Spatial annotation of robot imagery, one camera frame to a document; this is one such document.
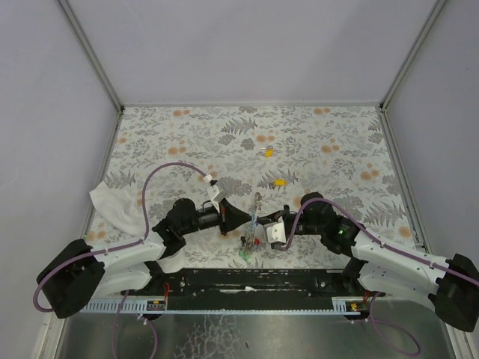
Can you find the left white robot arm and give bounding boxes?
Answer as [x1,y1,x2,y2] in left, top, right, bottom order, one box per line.
[33,198,251,319]

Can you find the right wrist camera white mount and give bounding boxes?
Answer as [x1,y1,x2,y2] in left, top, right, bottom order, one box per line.
[263,219,294,251]

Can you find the yellow key far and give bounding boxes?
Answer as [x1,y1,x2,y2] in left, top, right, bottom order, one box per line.
[260,145,274,158]

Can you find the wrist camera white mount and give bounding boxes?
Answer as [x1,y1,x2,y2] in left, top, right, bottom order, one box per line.
[263,219,294,251]
[203,174,226,203]

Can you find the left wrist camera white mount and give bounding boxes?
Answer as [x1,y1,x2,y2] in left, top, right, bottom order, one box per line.
[203,174,226,203]

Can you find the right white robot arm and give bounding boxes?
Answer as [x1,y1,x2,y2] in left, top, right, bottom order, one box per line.
[256,192,478,332]

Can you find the purple cable lower left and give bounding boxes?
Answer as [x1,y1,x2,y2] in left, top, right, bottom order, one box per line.
[112,291,159,359]

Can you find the floral table mat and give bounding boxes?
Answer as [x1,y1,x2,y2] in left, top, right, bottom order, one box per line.
[105,106,415,247]

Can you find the yellow key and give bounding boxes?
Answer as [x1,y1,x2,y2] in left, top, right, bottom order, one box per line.
[260,145,274,158]
[269,179,287,188]

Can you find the purple cable lower right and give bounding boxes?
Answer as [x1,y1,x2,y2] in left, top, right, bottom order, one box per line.
[359,291,422,355]

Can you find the white cloth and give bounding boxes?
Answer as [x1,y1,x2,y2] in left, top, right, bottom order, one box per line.
[88,179,186,274]

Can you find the yellow key near centre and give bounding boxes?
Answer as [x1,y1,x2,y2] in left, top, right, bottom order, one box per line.
[269,179,287,188]

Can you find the metal keyring organizer with keys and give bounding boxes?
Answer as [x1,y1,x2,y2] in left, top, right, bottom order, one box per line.
[239,191,262,262]

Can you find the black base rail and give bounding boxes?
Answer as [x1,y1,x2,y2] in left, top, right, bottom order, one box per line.
[129,269,371,313]

